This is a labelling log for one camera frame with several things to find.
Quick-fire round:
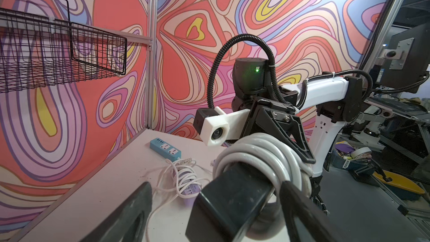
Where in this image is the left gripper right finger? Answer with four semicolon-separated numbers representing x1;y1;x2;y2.
279;181;343;242

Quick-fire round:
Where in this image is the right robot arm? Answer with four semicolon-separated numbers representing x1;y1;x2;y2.
193;34;374;205

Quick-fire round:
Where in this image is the black wire basket back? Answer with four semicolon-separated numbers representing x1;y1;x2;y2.
1;0;127;93

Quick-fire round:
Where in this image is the purple power strip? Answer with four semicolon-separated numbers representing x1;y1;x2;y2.
179;171;202;196

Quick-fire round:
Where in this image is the black power strip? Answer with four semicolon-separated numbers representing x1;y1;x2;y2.
184;132;315;242

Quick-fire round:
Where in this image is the blue power strip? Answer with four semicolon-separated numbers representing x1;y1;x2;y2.
144;137;216;242

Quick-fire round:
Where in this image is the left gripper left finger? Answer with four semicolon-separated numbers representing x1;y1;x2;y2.
82;182;152;242

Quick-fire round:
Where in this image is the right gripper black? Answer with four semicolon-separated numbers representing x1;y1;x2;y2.
232;96;316;164

